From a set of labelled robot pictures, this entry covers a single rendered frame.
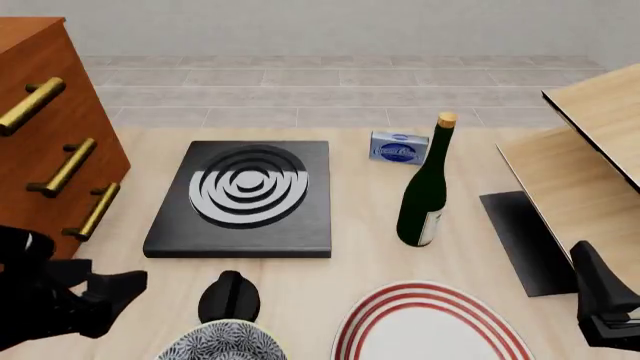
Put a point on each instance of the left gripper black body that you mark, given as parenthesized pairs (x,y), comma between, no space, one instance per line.
(40,307)

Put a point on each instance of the dark green wine bottle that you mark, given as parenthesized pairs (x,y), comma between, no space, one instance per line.
(422,202)

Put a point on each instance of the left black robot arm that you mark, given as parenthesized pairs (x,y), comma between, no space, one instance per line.
(20,243)

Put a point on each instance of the flat black stove plate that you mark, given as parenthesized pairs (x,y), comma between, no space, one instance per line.
(295,225)

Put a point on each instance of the white plate with red rings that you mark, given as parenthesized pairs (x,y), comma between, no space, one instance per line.
(425,333)

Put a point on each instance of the blue cream cheese box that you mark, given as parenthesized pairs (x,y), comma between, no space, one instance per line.
(397,150)

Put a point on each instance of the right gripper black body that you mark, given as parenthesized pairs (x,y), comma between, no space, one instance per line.
(610,328)

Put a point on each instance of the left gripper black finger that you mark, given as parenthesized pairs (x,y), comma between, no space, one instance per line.
(112,296)

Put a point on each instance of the pale wooden rack, black base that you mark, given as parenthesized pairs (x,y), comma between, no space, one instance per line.
(550,180)

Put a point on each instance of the wooden cabinet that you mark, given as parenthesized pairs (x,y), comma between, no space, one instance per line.
(35,150)

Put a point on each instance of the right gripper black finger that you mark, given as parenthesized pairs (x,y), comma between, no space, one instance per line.
(595,285)

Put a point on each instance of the black-and-white patterned bowl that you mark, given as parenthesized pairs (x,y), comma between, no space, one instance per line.
(225,341)

